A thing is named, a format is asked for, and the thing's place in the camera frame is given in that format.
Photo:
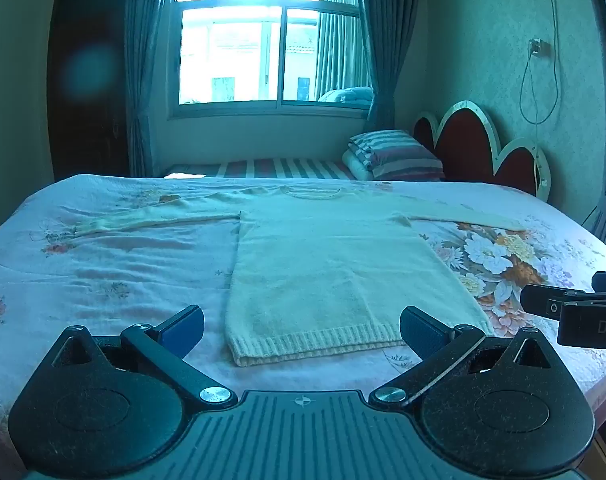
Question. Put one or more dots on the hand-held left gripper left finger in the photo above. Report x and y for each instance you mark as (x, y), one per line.
(183, 331)

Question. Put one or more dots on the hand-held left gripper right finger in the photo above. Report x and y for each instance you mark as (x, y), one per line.
(423, 332)

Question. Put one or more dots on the cream knitted sweater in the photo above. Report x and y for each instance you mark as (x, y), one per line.
(333, 270)

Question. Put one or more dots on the floral bedsheet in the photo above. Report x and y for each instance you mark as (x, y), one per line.
(108, 270)

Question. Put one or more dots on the red petal-shaped headboard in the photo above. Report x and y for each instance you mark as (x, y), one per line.
(468, 145)

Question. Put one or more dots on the folded white quilt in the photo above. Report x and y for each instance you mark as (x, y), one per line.
(355, 165)

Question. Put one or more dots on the striped pillow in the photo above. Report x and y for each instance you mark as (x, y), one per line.
(403, 152)

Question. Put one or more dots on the striped mattress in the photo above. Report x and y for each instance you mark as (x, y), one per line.
(283, 167)

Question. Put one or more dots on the blue bundled quilt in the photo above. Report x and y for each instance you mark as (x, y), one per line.
(348, 96)

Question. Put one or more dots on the dark window curtain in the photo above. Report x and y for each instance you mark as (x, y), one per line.
(143, 85)
(388, 35)

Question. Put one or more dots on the dark wooden wardrobe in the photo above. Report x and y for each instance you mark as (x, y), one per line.
(88, 85)

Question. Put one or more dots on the window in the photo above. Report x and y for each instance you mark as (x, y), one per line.
(233, 50)

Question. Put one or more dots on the sheer grey curtain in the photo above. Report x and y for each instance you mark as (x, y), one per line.
(339, 50)

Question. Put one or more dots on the wall socket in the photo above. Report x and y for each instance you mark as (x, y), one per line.
(535, 47)

